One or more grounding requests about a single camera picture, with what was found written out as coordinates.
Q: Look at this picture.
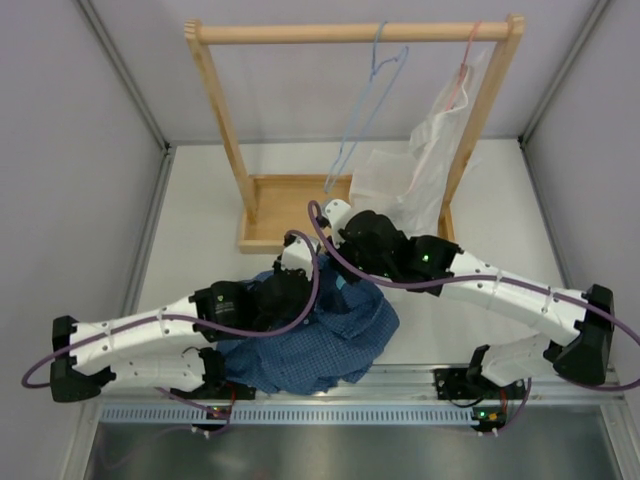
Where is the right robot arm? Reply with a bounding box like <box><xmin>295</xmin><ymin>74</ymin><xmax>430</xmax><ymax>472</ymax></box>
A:
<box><xmin>325</xmin><ymin>201</ymin><xmax>614</xmax><ymax>397</ymax></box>

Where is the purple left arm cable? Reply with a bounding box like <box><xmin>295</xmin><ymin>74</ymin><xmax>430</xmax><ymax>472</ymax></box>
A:
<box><xmin>20</xmin><ymin>229</ymin><xmax>324</xmax><ymax>389</ymax></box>

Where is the grey slotted cable duct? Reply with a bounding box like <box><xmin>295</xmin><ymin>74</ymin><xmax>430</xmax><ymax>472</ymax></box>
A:
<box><xmin>100</xmin><ymin>404</ymin><xmax>500</xmax><ymax>426</ymax></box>

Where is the aluminium frame post right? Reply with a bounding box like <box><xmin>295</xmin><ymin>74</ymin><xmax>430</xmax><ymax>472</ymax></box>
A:
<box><xmin>518</xmin><ymin>0</ymin><xmax>613</xmax><ymax>150</ymax></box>

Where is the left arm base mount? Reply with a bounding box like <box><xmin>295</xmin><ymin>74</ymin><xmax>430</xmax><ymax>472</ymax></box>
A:
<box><xmin>182</xmin><ymin>348</ymin><xmax>256</xmax><ymax>421</ymax></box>

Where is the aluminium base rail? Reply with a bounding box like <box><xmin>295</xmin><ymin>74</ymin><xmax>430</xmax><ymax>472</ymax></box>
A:
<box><xmin>99</xmin><ymin>363</ymin><xmax>621</xmax><ymax>404</ymax></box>

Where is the aluminium frame post left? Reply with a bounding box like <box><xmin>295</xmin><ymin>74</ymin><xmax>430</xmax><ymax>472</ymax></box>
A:
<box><xmin>72</xmin><ymin>0</ymin><xmax>170</xmax><ymax>152</ymax></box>

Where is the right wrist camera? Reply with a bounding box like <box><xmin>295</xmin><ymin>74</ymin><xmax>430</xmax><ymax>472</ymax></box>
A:
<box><xmin>317</xmin><ymin>199</ymin><xmax>353</xmax><ymax>237</ymax></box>

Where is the wooden clothes rack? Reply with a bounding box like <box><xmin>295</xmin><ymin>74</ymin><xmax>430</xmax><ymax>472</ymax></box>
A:
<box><xmin>184</xmin><ymin>14</ymin><xmax>526</xmax><ymax>254</ymax></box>

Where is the blue checked shirt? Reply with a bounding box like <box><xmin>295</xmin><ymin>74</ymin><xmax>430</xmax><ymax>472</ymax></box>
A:
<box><xmin>216</xmin><ymin>255</ymin><xmax>400</xmax><ymax>395</ymax></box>

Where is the pink wire hanger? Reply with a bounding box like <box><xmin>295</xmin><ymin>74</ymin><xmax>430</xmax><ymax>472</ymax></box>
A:
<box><xmin>445</xmin><ymin>20</ymin><xmax>483</xmax><ymax>111</ymax></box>

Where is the blue wire hanger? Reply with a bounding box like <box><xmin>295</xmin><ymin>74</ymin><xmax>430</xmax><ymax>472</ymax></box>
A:
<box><xmin>322</xmin><ymin>21</ymin><xmax>410</xmax><ymax>194</ymax></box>

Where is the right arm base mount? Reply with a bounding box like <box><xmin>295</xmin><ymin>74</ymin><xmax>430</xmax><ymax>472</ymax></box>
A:
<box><xmin>433</xmin><ymin>345</ymin><xmax>526</xmax><ymax>408</ymax></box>

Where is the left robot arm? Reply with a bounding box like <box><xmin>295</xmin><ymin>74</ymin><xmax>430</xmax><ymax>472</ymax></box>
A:
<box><xmin>49</xmin><ymin>264</ymin><xmax>320</xmax><ymax>403</ymax></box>

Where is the aluminium frame post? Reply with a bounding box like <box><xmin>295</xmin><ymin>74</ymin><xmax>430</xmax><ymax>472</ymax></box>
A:
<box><xmin>518</xmin><ymin>0</ymin><xmax>613</xmax><ymax>150</ymax></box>
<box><xmin>72</xmin><ymin>0</ymin><xmax>170</xmax><ymax>152</ymax></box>

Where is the white shirt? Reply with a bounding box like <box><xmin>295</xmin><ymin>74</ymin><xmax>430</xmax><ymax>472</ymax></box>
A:
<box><xmin>349</xmin><ymin>50</ymin><xmax>489</xmax><ymax>237</ymax></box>

